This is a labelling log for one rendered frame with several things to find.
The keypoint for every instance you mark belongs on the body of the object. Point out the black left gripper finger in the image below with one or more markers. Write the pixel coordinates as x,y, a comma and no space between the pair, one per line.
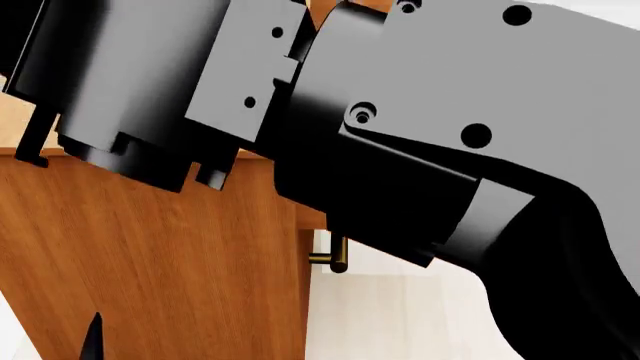
93,343

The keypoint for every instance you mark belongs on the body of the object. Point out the brown wooden cabinet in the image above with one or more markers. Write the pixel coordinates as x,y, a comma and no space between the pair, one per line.
165,262

